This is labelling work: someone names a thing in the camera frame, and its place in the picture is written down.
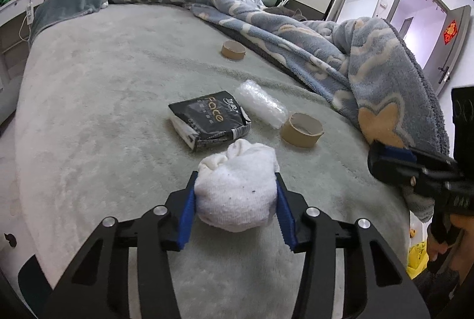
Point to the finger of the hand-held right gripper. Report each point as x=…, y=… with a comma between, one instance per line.
x=385, y=171
x=400, y=153

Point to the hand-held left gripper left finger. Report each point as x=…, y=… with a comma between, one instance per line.
x=187, y=219

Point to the blue printed fleece blanket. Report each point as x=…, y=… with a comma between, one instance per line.
x=296, y=37

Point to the red door decoration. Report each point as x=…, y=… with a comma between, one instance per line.
x=450, y=32

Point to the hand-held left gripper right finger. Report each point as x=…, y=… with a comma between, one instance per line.
x=287, y=219

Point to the large cardboard tape core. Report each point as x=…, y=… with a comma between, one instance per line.
x=296, y=137

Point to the small cardboard tape core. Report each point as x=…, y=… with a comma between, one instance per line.
x=231, y=54

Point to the black packet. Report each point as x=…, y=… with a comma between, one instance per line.
x=207, y=115

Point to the clear bubble wrap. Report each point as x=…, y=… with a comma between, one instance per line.
x=259, y=102

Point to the person's right hand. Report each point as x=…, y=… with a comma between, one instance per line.
x=464, y=241

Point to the white vanity dresser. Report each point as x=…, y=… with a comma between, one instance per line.
x=11, y=8

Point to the grey bed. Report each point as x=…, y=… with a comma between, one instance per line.
x=111, y=119

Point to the grey room door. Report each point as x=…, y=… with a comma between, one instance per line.
x=457, y=60

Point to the grey-blue pillow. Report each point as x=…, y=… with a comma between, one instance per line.
x=70, y=2

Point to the yellow plastic bag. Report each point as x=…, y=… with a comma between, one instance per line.
x=418, y=259

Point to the small black object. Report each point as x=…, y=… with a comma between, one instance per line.
x=8, y=239

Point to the dark grey cloth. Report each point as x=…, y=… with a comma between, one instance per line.
x=285, y=12

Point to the white power strip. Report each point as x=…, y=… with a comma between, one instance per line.
x=28, y=13

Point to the white sock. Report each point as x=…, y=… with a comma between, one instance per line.
x=237, y=193

